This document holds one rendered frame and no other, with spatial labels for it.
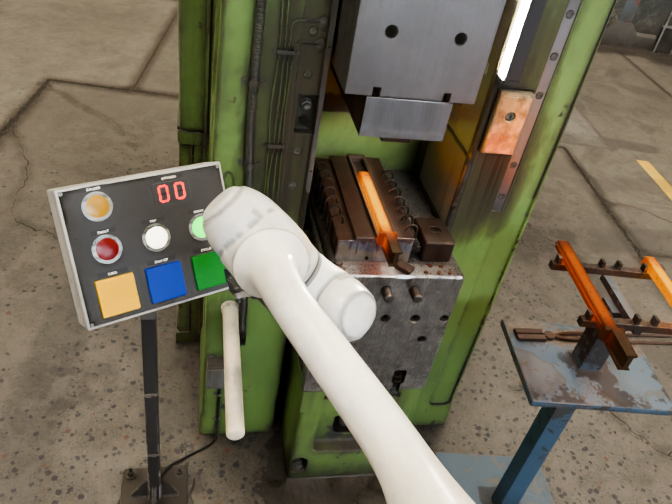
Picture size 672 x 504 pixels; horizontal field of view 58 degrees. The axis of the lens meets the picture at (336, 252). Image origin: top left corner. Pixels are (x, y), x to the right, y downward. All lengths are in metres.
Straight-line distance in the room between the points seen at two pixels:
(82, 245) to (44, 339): 1.42
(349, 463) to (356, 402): 1.51
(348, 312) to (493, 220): 1.01
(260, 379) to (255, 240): 1.31
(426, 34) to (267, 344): 1.08
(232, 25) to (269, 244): 0.71
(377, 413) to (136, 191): 0.78
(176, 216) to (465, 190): 0.80
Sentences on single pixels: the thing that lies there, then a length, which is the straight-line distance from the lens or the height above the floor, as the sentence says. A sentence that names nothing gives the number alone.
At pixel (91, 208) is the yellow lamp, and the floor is 1.16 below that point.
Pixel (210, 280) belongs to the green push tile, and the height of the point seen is 0.99.
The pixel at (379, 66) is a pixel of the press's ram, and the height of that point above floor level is 1.43.
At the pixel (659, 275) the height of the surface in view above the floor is 1.02.
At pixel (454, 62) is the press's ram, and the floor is 1.46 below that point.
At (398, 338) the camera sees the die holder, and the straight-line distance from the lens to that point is 1.73.
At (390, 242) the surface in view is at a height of 1.02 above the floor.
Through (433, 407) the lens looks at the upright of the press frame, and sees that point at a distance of 2.38.
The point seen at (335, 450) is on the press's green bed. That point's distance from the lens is 2.12.
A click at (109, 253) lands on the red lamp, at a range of 1.28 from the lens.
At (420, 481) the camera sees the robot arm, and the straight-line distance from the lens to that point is 0.63.
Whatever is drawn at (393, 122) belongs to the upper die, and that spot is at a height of 1.31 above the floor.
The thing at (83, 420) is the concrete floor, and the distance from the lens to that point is 2.38.
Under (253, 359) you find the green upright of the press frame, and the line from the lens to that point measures 2.00.
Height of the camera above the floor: 1.87
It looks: 36 degrees down
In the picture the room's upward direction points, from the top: 11 degrees clockwise
